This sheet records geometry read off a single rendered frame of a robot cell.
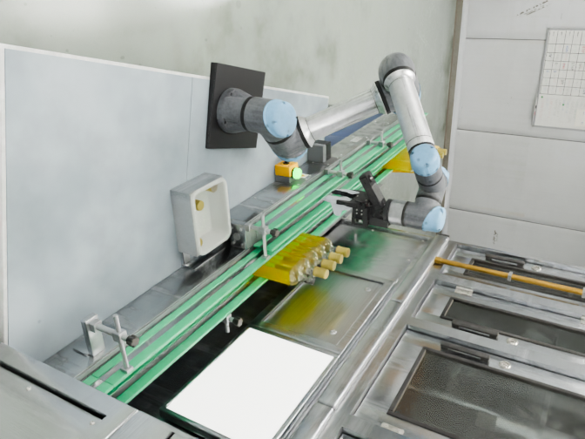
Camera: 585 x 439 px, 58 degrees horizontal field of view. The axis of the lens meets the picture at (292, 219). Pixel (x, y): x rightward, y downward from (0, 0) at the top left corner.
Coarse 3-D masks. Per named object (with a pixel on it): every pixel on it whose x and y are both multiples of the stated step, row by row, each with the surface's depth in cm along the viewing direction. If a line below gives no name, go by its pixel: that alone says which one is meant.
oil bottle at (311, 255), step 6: (288, 246) 192; (294, 246) 192; (288, 252) 188; (294, 252) 188; (300, 252) 188; (306, 252) 187; (312, 252) 187; (306, 258) 185; (312, 258) 185; (312, 264) 185
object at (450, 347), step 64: (384, 256) 221; (448, 256) 217; (512, 256) 216; (384, 320) 176; (448, 320) 181; (512, 320) 180; (576, 320) 178; (384, 384) 154; (448, 384) 154; (512, 384) 153; (576, 384) 151
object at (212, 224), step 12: (216, 180) 169; (204, 192) 176; (216, 192) 176; (192, 204) 161; (216, 204) 178; (228, 204) 177; (192, 216) 163; (204, 216) 178; (216, 216) 181; (228, 216) 179; (204, 228) 180; (216, 228) 183; (228, 228) 180; (204, 240) 177; (216, 240) 177; (204, 252) 171
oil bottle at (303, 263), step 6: (282, 252) 189; (276, 258) 185; (282, 258) 184; (288, 258) 184; (294, 258) 184; (300, 258) 184; (294, 264) 181; (300, 264) 180; (306, 264) 181; (306, 270) 181
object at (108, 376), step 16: (288, 240) 193; (256, 256) 184; (272, 256) 185; (240, 272) 175; (208, 288) 166; (224, 288) 166; (192, 304) 159; (208, 304) 158; (176, 320) 152; (192, 320) 151; (144, 336) 145; (160, 336) 145; (128, 352) 139; (144, 352) 139; (112, 368) 134; (96, 384) 129; (112, 384) 129
